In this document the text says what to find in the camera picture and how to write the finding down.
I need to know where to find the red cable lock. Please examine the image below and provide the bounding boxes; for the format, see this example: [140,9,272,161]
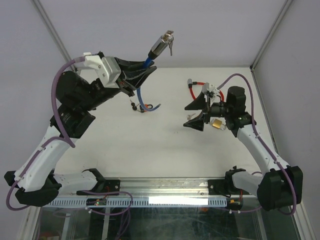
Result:
[187,78,225,102]

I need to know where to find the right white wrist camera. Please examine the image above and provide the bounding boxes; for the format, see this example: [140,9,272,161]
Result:
[201,82,220,106]

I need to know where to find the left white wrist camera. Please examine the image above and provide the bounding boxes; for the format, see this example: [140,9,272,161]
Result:
[74,52,122,89]

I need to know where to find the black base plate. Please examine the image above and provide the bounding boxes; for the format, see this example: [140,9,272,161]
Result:
[207,178,231,198]
[76,179,121,196]

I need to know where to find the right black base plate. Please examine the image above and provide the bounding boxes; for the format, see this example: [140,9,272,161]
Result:
[207,178,231,198]

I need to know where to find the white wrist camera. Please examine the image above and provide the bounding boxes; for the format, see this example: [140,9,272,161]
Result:
[74,52,122,89]
[201,82,220,106]

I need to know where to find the brass padlock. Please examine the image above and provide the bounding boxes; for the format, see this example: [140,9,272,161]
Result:
[210,118,227,131]

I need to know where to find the white slotted cable duct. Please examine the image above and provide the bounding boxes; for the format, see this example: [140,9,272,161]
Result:
[46,196,227,208]

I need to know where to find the orange black padlock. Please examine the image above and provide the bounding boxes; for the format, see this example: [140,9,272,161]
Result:
[139,104,153,113]

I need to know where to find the black head keys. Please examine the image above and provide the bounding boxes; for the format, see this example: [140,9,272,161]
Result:
[130,100,141,112]

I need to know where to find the blue cable lock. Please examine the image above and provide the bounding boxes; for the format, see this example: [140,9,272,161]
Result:
[136,31,169,112]

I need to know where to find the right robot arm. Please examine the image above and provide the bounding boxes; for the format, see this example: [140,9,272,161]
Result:
[184,83,303,211]

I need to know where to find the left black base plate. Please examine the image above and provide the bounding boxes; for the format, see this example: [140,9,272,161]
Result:
[76,179,121,196]

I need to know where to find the small padlock keys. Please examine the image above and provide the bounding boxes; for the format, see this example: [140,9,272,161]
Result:
[186,113,195,121]

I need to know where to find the aluminium mounting rail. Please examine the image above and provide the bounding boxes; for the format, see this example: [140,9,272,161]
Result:
[32,176,276,199]

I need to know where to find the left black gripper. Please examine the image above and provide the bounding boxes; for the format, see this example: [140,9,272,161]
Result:
[81,58,158,112]

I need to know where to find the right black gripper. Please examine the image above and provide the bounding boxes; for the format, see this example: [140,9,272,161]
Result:
[183,90,232,131]

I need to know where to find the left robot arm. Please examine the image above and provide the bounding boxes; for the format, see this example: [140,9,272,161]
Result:
[4,53,156,210]

